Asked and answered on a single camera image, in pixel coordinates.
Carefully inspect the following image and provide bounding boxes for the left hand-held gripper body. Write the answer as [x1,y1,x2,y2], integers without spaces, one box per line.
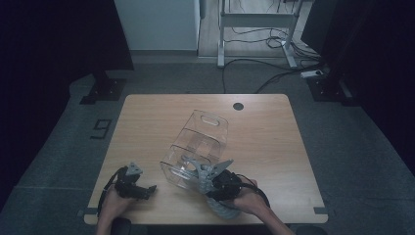
[112,162,146,200]

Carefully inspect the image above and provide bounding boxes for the left hand-held gripper black cable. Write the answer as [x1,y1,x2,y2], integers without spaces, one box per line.
[97,166,126,218]

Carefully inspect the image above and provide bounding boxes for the person's left hand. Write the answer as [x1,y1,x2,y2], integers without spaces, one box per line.
[97,189,140,228]

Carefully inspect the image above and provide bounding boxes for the white cabinet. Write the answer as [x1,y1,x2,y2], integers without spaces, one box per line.
[113,0,202,52]

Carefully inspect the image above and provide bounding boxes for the dark curtain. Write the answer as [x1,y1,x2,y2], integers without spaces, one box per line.
[0,0,134,210]
[300,0,415,177]

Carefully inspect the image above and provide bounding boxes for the person's right hand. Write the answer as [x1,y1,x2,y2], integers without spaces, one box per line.
[232,177,271,219]

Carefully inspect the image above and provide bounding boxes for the long black floor cable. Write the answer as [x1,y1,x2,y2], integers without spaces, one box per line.
[221,58,314,95]
[255,63,324,95]

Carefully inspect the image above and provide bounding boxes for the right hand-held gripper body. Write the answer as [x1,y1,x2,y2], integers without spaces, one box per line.
[208,159,245,202]

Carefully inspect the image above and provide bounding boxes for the white metal desk frame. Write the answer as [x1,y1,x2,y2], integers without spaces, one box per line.
[216,0,304,70]

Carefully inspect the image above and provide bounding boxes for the grey striped cloth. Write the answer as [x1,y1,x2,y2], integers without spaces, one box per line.
[180,156,243,220]

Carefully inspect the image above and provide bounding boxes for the right hand-held gripper black cable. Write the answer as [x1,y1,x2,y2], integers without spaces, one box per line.
[240,174,272,210]

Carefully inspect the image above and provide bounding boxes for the person's dark clothing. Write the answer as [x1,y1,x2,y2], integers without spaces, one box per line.
[110,217,133,235]

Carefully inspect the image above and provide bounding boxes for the hand-held gripper black cable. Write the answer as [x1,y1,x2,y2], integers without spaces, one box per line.
[240,174,272,210]
[97,166,126,218]

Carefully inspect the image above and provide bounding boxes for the tangled black floor cables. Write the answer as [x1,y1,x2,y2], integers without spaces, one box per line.
[224,27,322,62]

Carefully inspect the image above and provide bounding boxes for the black stand base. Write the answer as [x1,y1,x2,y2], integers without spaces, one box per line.
[306,74,356,107]
[79,70,127,106]

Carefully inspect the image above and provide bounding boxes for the clear acrylic organizer box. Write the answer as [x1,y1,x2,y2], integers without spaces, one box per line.
[160,109,229,192]

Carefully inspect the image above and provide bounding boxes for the white power strip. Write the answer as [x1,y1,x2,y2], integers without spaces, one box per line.
[300,69,325,79]

